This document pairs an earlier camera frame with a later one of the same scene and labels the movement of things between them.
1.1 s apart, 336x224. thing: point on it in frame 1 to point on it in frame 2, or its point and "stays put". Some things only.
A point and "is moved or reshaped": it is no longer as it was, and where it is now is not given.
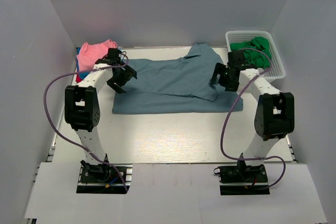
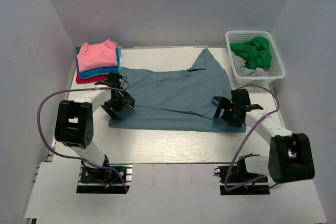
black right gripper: (231, 87) to (226, 104)
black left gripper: (128, 73) to (126, 100)
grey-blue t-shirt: (178, 85) is moved or reshaped
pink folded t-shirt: (88, 54) stays put
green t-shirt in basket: (256, 51) stays put
